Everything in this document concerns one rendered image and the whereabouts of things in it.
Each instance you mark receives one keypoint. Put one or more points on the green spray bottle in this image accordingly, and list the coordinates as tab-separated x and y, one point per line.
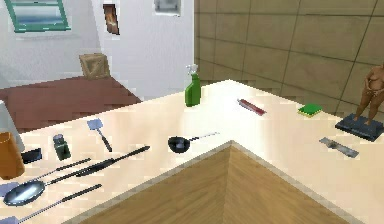
193	94

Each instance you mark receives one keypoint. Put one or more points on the black ladle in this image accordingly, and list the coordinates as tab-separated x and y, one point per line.
179	144

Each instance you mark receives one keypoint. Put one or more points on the red flat stick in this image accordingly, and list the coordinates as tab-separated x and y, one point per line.
251	106

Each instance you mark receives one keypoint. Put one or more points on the long black knife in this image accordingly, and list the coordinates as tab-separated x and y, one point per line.
110	161

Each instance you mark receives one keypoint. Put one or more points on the tan cardboard box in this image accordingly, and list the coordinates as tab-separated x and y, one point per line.
95	66

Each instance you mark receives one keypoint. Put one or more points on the green and yellow sponge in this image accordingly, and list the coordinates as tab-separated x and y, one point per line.
310	109

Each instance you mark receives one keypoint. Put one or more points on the dark green pepper shaker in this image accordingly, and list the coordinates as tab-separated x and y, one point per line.
61	147

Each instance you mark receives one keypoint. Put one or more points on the grey flat metal strip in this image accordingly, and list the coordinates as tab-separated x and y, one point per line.
339	147

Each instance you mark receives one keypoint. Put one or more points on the small black box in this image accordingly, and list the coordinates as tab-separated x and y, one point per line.
31	155

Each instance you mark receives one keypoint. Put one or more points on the brown figure statue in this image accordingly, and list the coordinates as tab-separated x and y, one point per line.
368	96

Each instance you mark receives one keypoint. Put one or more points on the green framed window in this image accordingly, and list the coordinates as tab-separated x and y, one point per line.
37	15

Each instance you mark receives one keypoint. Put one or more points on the large metal spoon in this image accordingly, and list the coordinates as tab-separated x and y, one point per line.
25	192

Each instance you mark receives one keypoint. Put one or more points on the white framed wall picture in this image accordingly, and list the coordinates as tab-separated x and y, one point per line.
167	6

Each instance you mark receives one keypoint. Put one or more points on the brown framed wall picture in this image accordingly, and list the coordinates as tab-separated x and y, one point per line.
111	19

